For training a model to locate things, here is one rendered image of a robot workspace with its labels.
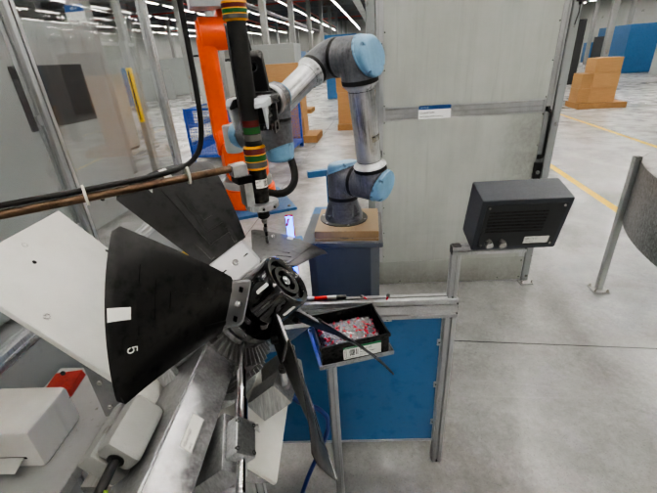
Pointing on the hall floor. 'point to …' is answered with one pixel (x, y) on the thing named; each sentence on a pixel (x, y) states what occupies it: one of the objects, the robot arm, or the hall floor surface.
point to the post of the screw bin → (335, 426)
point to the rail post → (443, 387)
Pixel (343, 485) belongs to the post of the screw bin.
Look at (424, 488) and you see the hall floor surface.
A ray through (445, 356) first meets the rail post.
